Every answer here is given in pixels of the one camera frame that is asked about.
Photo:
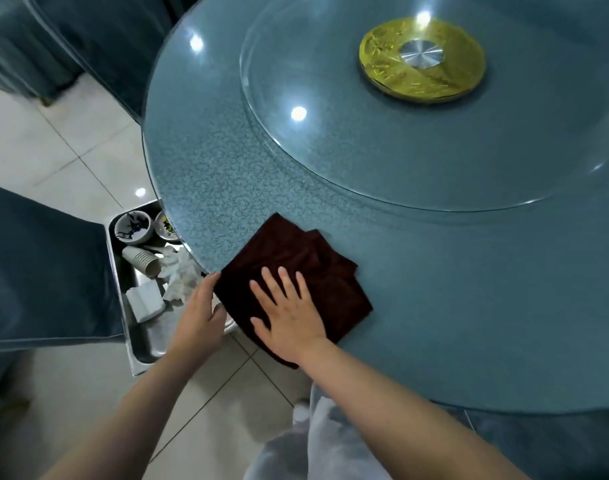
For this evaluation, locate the person's left hand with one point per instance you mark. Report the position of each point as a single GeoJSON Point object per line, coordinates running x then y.
{"type": "Point", "coordinates": [199, 324]}

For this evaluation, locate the person's right hand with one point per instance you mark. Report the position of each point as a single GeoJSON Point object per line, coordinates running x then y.
{"type": "Point", "coordinates": [292, 324]}

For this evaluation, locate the white tissue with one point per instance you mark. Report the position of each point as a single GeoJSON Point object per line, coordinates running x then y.
{"type": "Point", "coordinates": [182, 279]}

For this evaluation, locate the metal tray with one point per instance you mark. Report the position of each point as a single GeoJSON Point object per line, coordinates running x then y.
{"type": "Point", "coordinates": [149, 339]}

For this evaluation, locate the white napkin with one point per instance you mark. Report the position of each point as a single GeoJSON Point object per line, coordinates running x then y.
{"type": "Point", "coordinates": [144, 302]}

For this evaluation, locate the dark red cloth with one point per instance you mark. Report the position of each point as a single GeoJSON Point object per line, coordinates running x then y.
{"type": "Point", "coordinates": [294, 244]}

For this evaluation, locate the stack of white plates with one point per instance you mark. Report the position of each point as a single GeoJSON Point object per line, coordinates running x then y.
{"type": "Point", "coordinates": [164, 227]}

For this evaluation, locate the stack of white bowls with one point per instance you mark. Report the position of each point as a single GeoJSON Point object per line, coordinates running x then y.
{"type": "Point", "coordinates": [122, 234]}

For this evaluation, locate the blue covered chair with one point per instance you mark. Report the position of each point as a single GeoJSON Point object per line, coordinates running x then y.
{"type": "Point", "coordinates": [534, 444]}
{"type": "Point", "coordinates": [109, 44]}
{"type": "Point", "coordinates": [24, 59]}
{"type": "Point", "coordinates": [44, 269]}

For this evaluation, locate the person's left forearm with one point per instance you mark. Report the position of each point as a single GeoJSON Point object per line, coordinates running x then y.
{"type": "Point", "coordinates": [124, 424]}

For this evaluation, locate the person's right forearm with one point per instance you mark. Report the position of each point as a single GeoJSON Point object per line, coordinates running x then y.
{"type": "Point", "coordinates": [409, 424]}

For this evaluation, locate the person's white shoe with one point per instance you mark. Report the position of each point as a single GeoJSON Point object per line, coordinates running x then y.
{"type": "Point", "coordinates": [300, 412]}

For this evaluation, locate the round glass turntable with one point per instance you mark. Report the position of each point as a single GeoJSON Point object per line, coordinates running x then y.
{"type": "Point", "coordinates": [384, 159]}

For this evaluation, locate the round blue table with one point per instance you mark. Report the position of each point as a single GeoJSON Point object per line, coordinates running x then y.
{"type": "Point", "coordinates": [484, 319]}

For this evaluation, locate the yellow round disc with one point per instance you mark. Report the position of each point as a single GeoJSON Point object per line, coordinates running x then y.
{"type": "Point", "coordinates": [379, 69]}

